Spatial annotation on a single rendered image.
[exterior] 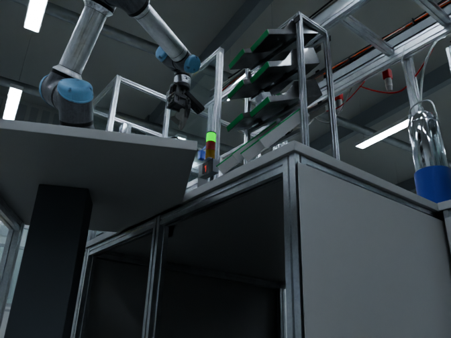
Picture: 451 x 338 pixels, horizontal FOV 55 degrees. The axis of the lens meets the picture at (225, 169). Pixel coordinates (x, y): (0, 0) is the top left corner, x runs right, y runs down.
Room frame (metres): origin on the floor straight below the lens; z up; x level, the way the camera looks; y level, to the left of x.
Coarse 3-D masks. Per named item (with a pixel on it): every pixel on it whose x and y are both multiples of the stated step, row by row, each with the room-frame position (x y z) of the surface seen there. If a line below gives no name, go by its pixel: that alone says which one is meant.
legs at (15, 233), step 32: (64, 192) 1.34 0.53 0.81; (32, 224) 1.32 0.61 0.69; (64, 224) 1.34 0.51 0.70; (32, 256) 1.33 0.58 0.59; (64, 256) 1.34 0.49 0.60; (0, 288) 1.76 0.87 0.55; (32, 288) 1.33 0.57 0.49; (64, 288) 1.35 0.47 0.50; (0, 320) 1.78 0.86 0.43; (32, 320) 1.33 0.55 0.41; (64, 320) 1.35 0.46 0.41
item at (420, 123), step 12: (420, 108) 1.76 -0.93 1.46; (408, 120) 1.78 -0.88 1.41; (420, 120) 1.71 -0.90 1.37; (432, 120) 1.70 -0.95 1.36; (420, 132) 1.72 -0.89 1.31; (432, 132) 1.70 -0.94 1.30; (420, 144) 1.73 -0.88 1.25; (432, 144) 1.70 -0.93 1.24; (420, 156) 1.74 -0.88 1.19; (432, 156) 1.70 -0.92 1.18; (444, 156) 1.71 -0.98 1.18; (420, 168) 1.75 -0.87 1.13
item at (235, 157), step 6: (270, 126) 1.50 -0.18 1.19; (264, 132) 1.49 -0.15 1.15; (252, 138) 1.47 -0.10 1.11; (258, 138) 1.48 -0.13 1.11; (246, 144) 1.45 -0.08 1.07; (240, 150) 1.44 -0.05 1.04; (234, 156) 1.43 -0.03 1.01; (240, 156) 1.44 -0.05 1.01; (222, 162) 1.55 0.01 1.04; (228, 162) 1.56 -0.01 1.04; (234, 162) 1.57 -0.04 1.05; (222, 168) 1.55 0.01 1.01; (228, 168) 1.56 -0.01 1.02
